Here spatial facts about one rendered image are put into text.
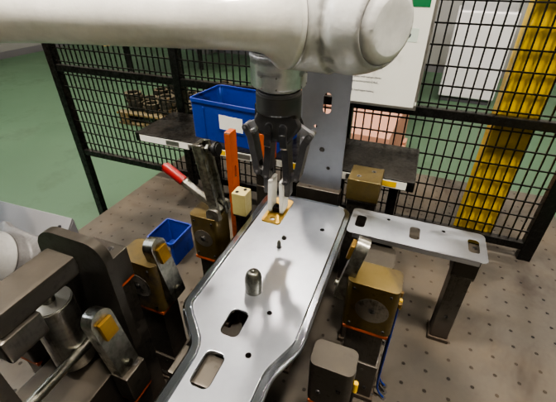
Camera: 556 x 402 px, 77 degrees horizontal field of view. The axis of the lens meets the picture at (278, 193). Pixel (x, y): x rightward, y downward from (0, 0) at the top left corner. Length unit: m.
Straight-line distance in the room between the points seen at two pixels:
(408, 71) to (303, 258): 0.62
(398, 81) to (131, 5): 0.85
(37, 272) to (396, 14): 0.49
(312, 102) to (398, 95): 0.33
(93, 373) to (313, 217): 0.52
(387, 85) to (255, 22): 0.79
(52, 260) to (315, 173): 0.64
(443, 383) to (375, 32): 0.81
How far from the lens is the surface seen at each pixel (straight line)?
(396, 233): 0.83
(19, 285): 0.52
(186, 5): 0.37
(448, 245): 0.84
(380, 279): 0.65
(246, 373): 0.58
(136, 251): 0.69
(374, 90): 1.12
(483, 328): 1.13
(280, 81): 0.54
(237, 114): 1.07
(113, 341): 0.60
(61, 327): 0.61
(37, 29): 0.46
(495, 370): 1.06
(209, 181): 0.72
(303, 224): 0.82
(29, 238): 1.13
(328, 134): 0.89
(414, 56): 1.09
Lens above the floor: 1.50
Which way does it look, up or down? 33 degrees down
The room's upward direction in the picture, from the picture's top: straight up
